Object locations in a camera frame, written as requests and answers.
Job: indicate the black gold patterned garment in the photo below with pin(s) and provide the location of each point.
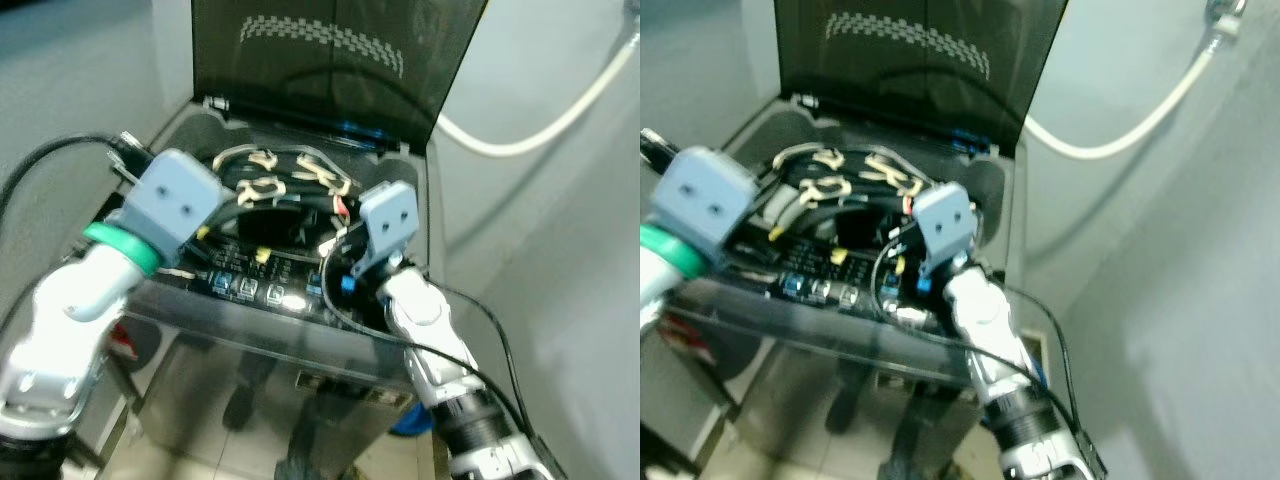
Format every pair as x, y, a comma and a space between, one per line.
290, 180
860, 175

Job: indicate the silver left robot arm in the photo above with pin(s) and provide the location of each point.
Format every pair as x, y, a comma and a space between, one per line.
60, 340
657, 290

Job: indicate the grey top-load washing machine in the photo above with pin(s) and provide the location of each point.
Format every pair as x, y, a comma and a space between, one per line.
800, 400
230, 390

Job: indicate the red warning sticker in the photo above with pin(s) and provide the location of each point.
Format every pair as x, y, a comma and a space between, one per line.
124, 348

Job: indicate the dark tinted washer lid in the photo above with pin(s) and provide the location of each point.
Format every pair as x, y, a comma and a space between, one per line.
920, 70
340, 70

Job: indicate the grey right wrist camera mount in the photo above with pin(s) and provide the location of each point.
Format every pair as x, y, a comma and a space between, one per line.
388, 225
945, 225

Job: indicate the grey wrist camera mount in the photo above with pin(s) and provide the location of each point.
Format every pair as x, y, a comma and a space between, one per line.
172, 200
700, 195
945, 225
388, 225

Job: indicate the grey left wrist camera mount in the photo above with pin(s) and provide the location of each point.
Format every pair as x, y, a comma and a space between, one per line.
700, 195
172, 200

